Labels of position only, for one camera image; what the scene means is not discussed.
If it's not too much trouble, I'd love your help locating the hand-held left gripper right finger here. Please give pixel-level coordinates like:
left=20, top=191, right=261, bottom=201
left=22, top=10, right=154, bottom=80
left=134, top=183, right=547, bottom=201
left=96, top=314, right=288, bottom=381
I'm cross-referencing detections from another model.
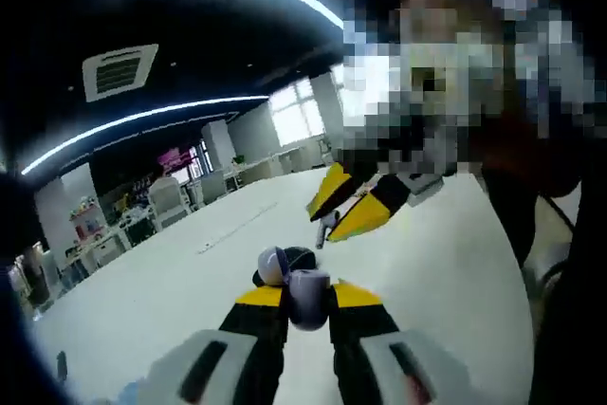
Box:
left=329, top=280, right=473, bottom=405

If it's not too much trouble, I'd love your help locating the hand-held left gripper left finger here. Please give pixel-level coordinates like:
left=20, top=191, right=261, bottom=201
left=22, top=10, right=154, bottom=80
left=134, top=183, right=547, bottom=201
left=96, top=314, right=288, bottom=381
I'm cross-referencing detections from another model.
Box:
left=137, top=284, right=291, bottom=405

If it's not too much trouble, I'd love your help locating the purple earbud case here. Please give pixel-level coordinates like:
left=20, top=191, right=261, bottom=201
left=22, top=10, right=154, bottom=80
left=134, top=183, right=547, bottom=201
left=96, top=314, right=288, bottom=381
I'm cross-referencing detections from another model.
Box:
left=257, top=245, right=333, bottom=333

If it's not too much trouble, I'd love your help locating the black earbud case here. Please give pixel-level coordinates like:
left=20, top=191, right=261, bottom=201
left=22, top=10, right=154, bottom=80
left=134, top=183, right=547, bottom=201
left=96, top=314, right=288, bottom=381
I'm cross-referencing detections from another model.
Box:
left=250, top=246, right=318, bottom=288

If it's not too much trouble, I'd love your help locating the white table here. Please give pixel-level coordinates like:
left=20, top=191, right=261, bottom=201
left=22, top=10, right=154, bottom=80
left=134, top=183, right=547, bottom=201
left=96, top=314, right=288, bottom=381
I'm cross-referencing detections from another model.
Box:
left=28, top=167, right=537, bottom=405

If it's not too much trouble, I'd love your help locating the flat white strip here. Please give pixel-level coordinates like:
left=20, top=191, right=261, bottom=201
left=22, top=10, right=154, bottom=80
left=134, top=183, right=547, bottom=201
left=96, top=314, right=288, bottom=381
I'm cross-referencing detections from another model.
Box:
left=197, top=201, right=280, bottom=255

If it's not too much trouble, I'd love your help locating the white mesh office chair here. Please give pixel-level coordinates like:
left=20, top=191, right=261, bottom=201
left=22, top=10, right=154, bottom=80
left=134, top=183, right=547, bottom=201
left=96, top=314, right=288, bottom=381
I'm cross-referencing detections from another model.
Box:
left=148, top=175, right=192, bottom=230

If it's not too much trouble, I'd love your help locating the colourful display shelf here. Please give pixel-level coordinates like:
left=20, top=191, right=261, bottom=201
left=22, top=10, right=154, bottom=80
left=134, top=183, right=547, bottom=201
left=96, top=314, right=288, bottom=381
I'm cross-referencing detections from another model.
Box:
left=67, top=194, right=109, bottom=254

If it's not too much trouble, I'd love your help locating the person's black top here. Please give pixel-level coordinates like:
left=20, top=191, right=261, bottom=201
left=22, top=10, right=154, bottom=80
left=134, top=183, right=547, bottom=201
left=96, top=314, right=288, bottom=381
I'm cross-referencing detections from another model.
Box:
left=478, top=157, right=607, bottom=405

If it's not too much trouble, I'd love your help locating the white ceiling air vent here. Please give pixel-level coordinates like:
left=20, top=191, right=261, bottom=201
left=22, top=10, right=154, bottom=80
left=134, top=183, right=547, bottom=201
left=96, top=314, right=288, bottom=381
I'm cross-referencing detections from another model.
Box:
left=82, top=43, right=160, bottom=103

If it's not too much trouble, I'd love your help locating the pink wall screen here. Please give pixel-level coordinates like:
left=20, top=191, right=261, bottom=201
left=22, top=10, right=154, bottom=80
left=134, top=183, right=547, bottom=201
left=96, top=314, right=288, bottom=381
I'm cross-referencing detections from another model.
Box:
left=157, top=147, right=201, bottom=174

